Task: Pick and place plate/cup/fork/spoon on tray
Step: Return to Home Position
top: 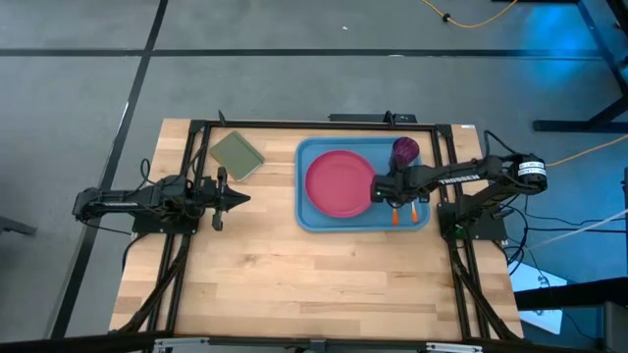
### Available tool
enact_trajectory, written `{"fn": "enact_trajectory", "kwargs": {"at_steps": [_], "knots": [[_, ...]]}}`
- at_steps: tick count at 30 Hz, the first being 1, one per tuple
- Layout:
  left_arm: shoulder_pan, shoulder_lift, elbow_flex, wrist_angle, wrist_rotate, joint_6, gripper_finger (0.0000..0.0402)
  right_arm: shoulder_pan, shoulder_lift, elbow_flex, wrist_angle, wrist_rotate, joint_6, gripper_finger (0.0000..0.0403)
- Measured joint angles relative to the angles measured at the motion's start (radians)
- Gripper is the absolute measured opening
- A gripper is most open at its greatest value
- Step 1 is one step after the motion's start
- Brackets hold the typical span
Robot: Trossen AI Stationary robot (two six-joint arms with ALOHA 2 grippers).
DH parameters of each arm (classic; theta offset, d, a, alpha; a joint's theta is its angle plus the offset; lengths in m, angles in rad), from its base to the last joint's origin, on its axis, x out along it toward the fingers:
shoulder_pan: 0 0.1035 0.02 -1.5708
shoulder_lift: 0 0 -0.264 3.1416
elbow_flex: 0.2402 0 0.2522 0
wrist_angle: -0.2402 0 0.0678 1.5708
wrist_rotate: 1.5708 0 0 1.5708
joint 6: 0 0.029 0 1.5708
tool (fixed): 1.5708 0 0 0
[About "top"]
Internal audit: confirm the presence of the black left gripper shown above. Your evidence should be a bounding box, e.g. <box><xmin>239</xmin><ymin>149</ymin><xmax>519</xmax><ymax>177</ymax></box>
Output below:
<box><xmin>195</xmin><ymin>166</ymin><xmax>251</xmax><ymax>231</ymax></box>

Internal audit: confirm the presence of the purple faceted cup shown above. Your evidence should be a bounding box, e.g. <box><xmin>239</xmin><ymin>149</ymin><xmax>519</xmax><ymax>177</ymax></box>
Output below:
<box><xmin>391</xmin><ymin>136</ymin><xmax>422</xmax><ymax>171</ymax></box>

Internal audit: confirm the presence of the pink plastic plate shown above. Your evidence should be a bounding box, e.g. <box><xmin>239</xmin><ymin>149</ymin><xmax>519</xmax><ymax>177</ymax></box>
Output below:
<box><xmin>304</xmin><ymin>149</ymin><xmax>378</xmax><ymax>220</ymax></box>

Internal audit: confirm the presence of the blue plastic tray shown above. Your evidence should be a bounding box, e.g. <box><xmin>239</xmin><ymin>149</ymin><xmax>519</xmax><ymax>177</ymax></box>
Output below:
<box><xmin>294</xmin><ymin>135</ymin><xmax>432</xmax><ymax>233</ymax></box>

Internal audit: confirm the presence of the white paper sheet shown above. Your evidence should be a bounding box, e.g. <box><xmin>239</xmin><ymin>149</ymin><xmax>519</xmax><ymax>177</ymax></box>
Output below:
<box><xmin>509</xmin><ymin>262</ymin><xmax>569</xmax><ymax>335</ymax></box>

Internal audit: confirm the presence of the black floor stand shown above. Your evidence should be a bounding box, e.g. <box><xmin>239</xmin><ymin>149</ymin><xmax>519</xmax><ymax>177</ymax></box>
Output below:
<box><xmin>532</xmin><ymin>0</ymin><xmax>628</xmax><ymax>133</ymax></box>

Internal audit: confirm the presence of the white thin rod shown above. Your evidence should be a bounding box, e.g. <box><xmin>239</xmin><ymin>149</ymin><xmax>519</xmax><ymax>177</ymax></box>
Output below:
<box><xmin>537</xmin><ymin>209</ymin><xmax>628</xmax><ymax>245</ymax></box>

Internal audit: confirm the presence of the black beam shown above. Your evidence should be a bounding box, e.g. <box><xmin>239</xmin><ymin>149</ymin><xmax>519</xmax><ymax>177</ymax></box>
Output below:
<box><xmin>513</xmin><ymin>277</ymin><xmax>628</xmax><ymax>311</ymax></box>

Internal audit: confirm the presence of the grey chair leg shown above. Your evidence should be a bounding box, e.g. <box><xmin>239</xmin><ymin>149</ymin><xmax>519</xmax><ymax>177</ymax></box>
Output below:
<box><xmin>0</xmin><ymin>215</ymin><xmax>38</xmax><ymax>236</ymax></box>

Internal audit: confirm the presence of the grey cabinet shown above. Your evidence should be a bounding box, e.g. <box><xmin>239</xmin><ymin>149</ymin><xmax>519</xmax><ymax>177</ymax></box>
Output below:
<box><xmin>602</xmin><ymin>301</ymin><xmax>628</xmax><ymax>353</ymax></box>

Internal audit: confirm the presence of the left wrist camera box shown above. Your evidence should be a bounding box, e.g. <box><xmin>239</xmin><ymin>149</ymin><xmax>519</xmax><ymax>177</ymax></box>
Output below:
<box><xmin>196</xmin><ymin>175</ymin><xmax>217</xmax><ymax>199</ymax></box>

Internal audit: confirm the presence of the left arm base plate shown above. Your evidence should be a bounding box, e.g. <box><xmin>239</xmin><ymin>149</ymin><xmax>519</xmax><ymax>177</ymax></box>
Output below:
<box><xmin>131</xmin><ymin>215</ymin><xmax>200</xmax><ymax>235</ymax></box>

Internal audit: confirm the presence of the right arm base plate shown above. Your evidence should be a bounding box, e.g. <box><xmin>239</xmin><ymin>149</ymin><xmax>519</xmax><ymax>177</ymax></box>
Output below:
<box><xmin>438</xmin><ymin>202</ymin><xmax>508</xmax><ymax>242</ymax></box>

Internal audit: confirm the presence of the black aluminium table frame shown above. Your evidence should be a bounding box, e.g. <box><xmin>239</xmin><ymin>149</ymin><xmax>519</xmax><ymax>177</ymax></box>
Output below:
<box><xmin>117</xmin><ymin>120</ymin><xmax>524</xmax><ymax>344</ymax></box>

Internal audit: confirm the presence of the silver metal bracket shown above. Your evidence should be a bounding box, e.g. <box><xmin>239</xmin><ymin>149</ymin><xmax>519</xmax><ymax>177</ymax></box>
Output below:
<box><xmin>153</xmin><ymin>336</ymin><xmax>211</xmax><ymax>353</ymax></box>
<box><xmin>425</xmin><ymin>341</ymin><xmax>485</xmax><ymax>353</ymax></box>

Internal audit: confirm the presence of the yellow floor cable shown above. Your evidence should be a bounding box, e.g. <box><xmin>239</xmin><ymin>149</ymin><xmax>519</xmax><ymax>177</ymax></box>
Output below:
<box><xmin>420</xmin><ymin>0</ymin><xmax>519</xmax><ymax>29</ymax></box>
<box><xmin>547</xmin><ymin>134</ymin><xmax>628</xmax><ymax>168</ymax></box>

